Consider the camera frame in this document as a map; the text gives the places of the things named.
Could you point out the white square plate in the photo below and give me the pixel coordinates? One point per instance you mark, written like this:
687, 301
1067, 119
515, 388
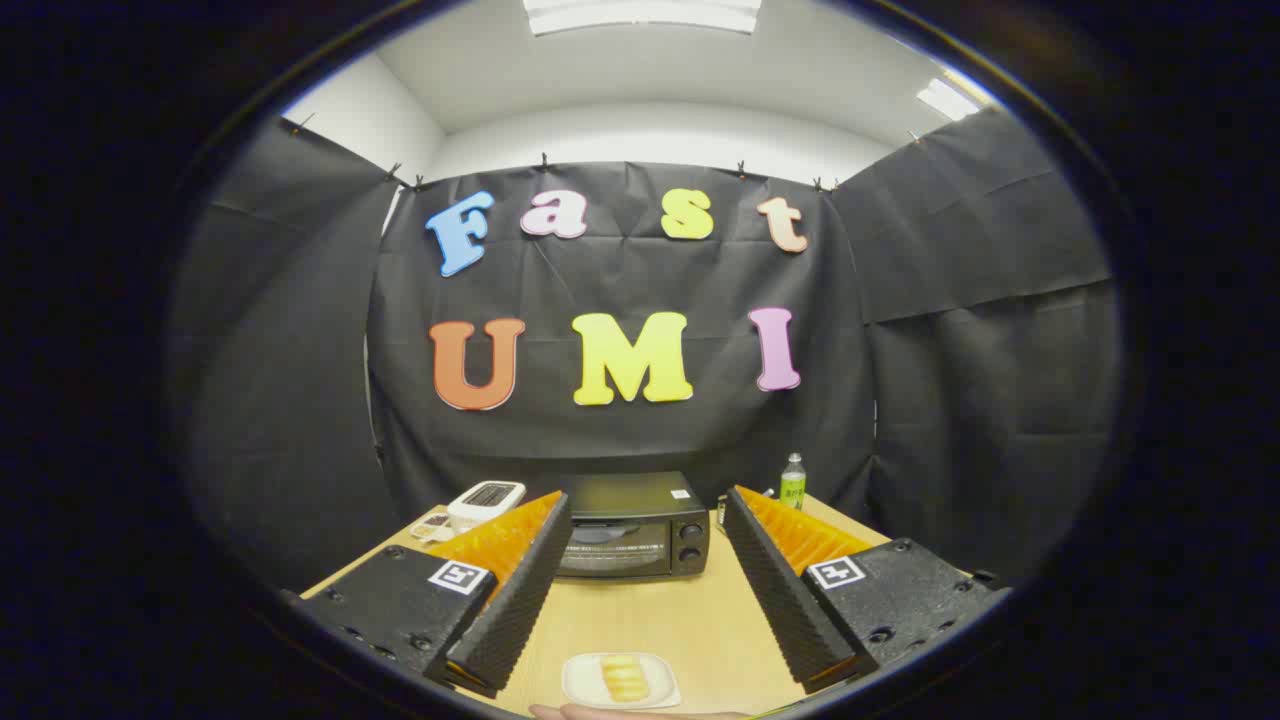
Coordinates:
580, 680

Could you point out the ceiling light panel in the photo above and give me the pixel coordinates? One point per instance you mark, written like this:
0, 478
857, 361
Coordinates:
640, 15
946, 100

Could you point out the yellow ridged bread roll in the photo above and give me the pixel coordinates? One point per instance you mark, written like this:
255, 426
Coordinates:
624, 677

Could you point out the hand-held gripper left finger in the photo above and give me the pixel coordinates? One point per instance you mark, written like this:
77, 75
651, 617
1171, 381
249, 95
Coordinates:
525, 580

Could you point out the green label drink bottle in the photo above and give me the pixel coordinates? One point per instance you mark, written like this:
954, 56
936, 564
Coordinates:
793, 485

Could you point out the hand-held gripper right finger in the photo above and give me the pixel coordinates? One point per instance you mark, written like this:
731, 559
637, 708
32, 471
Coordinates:
775, 590

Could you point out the black toaster oven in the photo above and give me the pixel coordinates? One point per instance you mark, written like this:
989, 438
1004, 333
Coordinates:
640, 495

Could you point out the black backdrop cloth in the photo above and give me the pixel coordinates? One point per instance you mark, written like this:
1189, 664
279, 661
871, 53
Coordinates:
640, 280

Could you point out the white pop-up toaster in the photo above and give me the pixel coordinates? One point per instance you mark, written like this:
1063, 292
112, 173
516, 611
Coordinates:
485, 498

